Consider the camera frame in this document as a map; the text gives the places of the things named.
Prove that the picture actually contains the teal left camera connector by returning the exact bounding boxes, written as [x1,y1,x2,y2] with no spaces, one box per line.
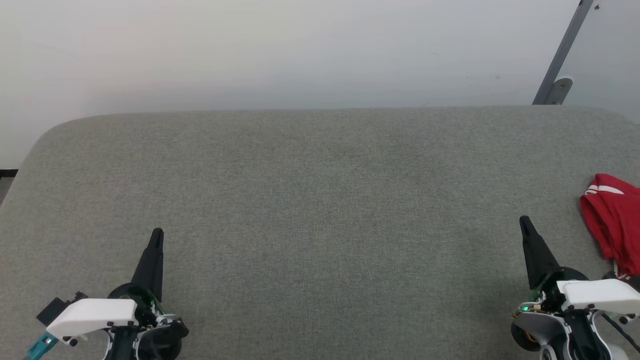
[25,332,60,360]

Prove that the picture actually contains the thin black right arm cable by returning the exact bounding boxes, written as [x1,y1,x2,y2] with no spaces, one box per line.
[600,312,640,353]

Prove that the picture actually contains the red and white garment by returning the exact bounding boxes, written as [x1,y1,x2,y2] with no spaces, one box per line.
[580,173,640,278]

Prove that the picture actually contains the grey fabric sofa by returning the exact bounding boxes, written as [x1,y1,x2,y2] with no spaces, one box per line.
[0,105,640,360]

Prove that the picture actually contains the grey metal post base plate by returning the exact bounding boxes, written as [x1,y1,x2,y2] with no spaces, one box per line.
[544,76,574,106]

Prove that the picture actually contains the grey metal post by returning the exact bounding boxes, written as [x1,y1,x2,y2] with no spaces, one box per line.
[532,0,596,106]

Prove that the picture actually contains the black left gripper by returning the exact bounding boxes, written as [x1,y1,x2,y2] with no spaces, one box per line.
[107,228,173,326]

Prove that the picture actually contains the white right camera bracket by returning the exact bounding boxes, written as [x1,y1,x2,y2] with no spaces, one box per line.
[556,278,640,321]

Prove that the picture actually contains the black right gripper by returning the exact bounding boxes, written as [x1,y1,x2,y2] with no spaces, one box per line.
[519,215,591,316]

